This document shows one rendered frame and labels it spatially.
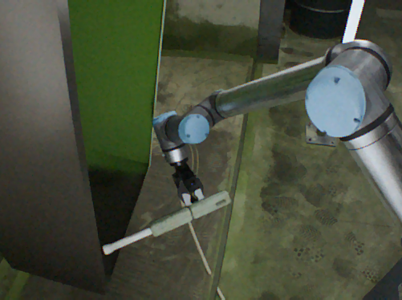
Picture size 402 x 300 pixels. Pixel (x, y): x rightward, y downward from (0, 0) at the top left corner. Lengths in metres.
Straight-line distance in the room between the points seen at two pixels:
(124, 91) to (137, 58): 0.16
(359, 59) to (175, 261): 1.32
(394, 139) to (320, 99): 0.15
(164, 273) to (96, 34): 1.11
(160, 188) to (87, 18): 1.12
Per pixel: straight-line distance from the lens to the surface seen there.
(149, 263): 1.74
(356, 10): 1.86
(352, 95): 0.61
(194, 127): 1.05
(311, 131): 2.36
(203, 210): 1.24
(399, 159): 0.68
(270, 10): 2.75
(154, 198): 1.93
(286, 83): 0.88
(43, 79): 0.50
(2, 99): 0.57
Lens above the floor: 1.60
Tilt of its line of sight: 47 degrees down
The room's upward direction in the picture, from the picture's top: 5 degrees counter-clockwise
